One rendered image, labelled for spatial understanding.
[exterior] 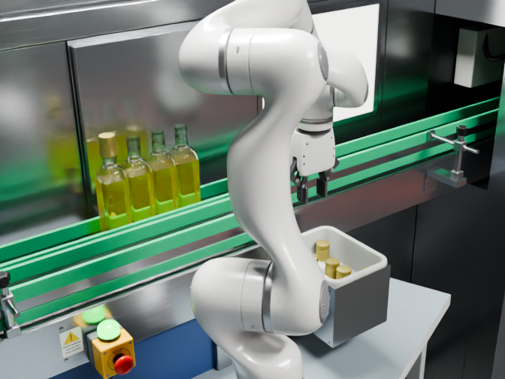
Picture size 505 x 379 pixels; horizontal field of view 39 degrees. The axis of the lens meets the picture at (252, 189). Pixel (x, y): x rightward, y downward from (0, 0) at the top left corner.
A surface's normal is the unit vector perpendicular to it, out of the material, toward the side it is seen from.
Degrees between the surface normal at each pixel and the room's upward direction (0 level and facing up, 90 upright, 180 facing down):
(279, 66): 81
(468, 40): 90
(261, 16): 105
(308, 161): 92
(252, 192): 84
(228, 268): 17
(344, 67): 65
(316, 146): 91
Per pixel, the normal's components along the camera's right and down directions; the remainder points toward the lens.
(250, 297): -0.27, -0.11
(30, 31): 0.58, 0.33
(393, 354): -0.02, -0.91
